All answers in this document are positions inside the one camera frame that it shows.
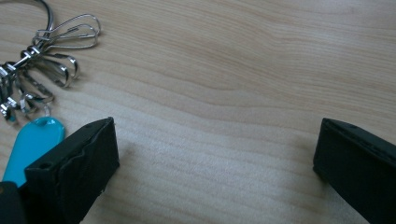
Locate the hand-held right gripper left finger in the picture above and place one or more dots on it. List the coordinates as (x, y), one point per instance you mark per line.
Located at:
(74, 168)

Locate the teal plastic key tag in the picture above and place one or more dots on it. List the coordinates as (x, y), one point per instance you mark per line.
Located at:
(31, 146)

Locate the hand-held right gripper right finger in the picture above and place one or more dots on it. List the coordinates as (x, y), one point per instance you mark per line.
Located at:
(358, 165)

